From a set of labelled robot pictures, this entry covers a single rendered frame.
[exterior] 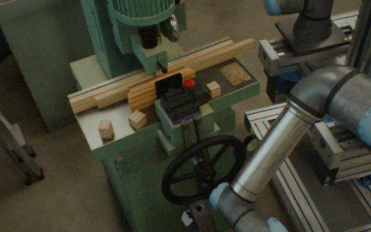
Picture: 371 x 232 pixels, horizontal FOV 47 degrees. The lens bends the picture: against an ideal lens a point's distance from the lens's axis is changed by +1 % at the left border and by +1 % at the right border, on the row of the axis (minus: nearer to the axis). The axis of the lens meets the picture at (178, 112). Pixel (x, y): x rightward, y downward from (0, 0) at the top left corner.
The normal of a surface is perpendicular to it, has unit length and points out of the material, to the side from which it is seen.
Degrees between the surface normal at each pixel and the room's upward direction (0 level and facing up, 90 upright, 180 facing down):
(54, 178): 0
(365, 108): 43
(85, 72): 0
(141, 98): 90
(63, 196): 0
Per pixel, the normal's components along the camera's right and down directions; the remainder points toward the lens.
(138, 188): 0.44, 0.62
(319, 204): -0.07, -0.69
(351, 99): -0.64, -0.16
